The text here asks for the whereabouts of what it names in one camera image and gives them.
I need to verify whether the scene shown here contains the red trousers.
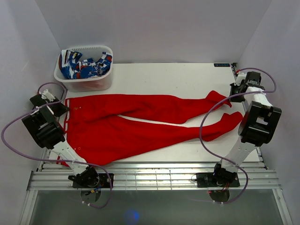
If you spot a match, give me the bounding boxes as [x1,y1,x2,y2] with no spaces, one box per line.
[64,90,243,165]

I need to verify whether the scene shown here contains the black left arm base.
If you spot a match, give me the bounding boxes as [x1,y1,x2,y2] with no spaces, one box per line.
[72,173,114,188]

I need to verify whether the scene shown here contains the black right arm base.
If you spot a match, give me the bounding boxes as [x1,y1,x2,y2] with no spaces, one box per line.
[195,172,240,188]

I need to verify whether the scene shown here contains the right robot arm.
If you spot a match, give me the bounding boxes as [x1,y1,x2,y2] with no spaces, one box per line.
[211,70,282,186]

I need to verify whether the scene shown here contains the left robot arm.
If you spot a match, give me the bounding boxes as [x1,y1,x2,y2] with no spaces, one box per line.
[22,94,100,188]

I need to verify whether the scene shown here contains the small black table label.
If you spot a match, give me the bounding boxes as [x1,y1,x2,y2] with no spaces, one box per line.
[213,63,231,68]

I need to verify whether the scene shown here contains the blue white patterned garment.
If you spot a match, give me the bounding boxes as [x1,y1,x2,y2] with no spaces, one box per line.
[58,50,113,80]

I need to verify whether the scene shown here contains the white plastic basket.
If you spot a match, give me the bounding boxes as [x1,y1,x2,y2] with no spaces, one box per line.
[54,45,113,92]

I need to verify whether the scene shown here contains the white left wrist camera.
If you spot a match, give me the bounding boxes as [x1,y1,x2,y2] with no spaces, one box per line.
[40,89,56,102]

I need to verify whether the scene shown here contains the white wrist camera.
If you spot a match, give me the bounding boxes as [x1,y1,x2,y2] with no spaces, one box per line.
[234,72,247,86]
[40,89,56,102]

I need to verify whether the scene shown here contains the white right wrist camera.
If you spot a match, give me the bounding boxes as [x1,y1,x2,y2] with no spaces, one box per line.
[234,72,247,86]

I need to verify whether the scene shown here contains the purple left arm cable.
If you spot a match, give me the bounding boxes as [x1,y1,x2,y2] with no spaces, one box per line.
[0,82,113,209]

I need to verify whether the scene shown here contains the aluminium frame rail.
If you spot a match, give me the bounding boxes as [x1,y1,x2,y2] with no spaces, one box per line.
[27,162,281,191]

